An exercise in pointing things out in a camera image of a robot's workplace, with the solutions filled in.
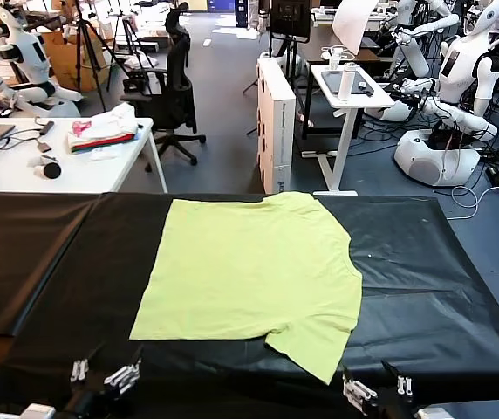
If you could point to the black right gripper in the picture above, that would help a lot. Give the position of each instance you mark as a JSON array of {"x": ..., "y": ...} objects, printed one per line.
[{"x": 391, "y": 408}]

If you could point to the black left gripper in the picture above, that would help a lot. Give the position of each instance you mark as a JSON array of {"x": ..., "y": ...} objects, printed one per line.
[{"x": 81, "y": 406}]

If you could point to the yellow-green t-shirt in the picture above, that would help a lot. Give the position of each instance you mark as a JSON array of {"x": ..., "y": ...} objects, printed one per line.
[{"x": 249, "y": 270}]

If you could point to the stack of folded clothes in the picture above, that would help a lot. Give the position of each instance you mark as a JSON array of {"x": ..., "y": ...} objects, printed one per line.
[{"x": 110, "y": 124}]

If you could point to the wide black table cover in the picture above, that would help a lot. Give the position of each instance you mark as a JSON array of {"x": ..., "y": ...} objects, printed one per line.
[{"x": 406, "y": 262}]

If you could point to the white work table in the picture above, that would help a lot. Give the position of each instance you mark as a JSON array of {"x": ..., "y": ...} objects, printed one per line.
[{"x": 101, "y": 170}]

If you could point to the black round handheld device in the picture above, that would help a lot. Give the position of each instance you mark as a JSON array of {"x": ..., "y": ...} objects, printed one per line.
[{"x": 51, "y": 170}]

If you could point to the white crumpled tissue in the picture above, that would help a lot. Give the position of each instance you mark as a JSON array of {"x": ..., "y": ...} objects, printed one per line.
[{"x": 101, "y": 155}]

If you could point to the small grey adapter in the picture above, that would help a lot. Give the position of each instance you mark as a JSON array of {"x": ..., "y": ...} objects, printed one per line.
[{"x": 44, "y": 146}]

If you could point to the black usb hub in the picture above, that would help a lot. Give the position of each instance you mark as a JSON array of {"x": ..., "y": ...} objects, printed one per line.
[{"x": 47, "y": 127}]

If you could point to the white standing desk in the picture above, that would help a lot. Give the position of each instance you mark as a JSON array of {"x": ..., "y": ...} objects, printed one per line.
[{"x": 345, "y": 126}]

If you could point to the tall white cardboard box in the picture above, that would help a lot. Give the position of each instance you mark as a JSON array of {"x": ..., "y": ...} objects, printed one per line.
[{"x": 275, "y": 131}]

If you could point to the black office chair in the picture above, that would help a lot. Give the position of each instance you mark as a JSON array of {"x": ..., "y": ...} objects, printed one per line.
[{"x": 179, "y": 100}]

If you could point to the white bottle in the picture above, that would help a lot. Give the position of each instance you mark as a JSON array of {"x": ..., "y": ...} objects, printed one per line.
[{"x": 346, "y": 83}]

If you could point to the dark tablet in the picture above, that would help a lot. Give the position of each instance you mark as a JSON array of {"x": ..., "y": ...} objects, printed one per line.
[{"x": 332, "y": 83}]

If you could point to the brown cardboard box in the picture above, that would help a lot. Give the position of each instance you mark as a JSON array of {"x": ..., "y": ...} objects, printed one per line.
[{"x": 64, "y": 61}]

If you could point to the white humanoid robot right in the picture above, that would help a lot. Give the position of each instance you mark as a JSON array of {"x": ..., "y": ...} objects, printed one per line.
[{"x": 459, "y": 74}]

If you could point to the white humanoid robot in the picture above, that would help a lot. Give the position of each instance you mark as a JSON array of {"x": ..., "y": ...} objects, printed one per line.
[
  {"x": 31, "y": 57},
  {"x": 415, "y": 52},
  {"x": 459, "y": 74}
]

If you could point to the white humanoid robot left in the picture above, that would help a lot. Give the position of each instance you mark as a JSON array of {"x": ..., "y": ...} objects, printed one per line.
[{"x": 31, "y": 57}]

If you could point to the dark wooden desk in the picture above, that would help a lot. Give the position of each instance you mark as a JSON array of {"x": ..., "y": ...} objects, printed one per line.
[{"x": 319, "y": 39}]

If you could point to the white curved sheet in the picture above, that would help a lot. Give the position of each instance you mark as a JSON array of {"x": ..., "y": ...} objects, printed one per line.
[{"x": 352, "y": 26}]

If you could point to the black monitor on stand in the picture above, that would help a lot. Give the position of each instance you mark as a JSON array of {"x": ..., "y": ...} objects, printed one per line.
[{"x": 291, "y": 19}]

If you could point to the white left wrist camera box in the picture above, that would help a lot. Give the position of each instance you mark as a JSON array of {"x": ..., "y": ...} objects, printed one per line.
[{"x": 38, "y": 412}]

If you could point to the black camera tripod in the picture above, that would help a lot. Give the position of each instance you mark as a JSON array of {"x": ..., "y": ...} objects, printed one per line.
[
  {"x": 84, "y": 39},
  {"x": 127, "y": 35}
]

